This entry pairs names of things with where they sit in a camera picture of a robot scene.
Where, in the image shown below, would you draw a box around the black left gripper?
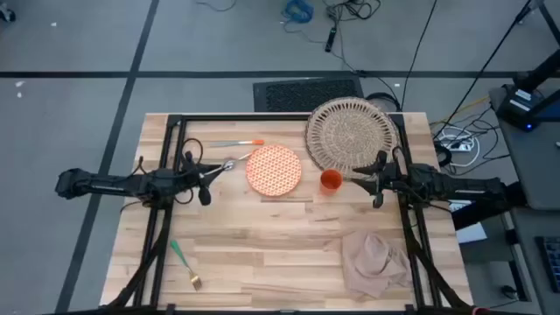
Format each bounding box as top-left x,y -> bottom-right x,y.
178,150 -> 224,207

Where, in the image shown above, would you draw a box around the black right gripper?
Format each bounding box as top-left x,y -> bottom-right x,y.
352,150 -> 397,209

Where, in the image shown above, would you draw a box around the orange-handled metal spoon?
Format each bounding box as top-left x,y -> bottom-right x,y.
221,151 -> 254,172

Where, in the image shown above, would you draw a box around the orange plastic cup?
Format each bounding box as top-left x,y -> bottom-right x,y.
319,169 -> 344,196

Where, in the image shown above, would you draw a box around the orange-handled table knife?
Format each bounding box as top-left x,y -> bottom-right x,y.
208,139 -> 265,148

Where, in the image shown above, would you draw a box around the round woven straw placemat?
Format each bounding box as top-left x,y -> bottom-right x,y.
304,96 -> 400,176

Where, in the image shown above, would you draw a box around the orange white patterned plate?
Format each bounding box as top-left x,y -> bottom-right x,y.
245,144 -> 303,198

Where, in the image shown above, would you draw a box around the beige cloth napkin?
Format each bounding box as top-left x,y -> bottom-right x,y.
325,230 -> 412,299

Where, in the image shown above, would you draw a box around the white power strip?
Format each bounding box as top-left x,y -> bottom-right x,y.
438,125 -> 481,168

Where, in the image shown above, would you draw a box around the black floor mat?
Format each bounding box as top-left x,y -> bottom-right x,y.
252,77 -> 365,113

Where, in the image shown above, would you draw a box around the white paper sheet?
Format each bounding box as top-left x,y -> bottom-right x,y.
454,221 -> 488,245

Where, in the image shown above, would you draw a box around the black desk leg beam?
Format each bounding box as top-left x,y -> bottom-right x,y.
450,181 -> 529,232

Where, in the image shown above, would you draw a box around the black box with blue light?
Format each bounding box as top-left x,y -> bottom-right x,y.
495,84 -> 548,132

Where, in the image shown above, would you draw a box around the grey desk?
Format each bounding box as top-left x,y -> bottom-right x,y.
509,207 -> 560,315
488,85 -> 560,212

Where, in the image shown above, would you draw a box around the black keyboard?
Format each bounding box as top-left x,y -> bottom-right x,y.
535,235 -> 560,293

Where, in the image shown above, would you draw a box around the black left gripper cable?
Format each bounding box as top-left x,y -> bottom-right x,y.
181,137 -> 205,164

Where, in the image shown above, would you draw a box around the black metal table frame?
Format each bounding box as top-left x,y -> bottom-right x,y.
104,112 -> 476,315

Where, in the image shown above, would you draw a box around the coiled black cable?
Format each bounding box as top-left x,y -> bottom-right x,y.
366,92 -> 403,113

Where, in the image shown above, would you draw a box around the green-handled gold fork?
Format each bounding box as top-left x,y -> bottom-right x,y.
170,239 -> 203,291

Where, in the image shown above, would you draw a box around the yellow floor cable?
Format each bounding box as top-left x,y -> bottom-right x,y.
439,94 -> 490,123

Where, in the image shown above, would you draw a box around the long black floor cable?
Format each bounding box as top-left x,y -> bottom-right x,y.
400,0 -> 438,111

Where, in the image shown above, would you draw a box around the tangled black floor cables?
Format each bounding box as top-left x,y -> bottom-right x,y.
322,0 -> 382,23

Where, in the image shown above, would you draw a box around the long black slanted cable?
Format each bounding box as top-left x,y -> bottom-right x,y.
435,0 -> 536,139

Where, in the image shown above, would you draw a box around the blue coiled cable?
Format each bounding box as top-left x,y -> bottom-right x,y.
280,0 -> 315,25

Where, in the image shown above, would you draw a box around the black camera stand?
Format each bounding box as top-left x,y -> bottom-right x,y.
512,0 -> 560,95

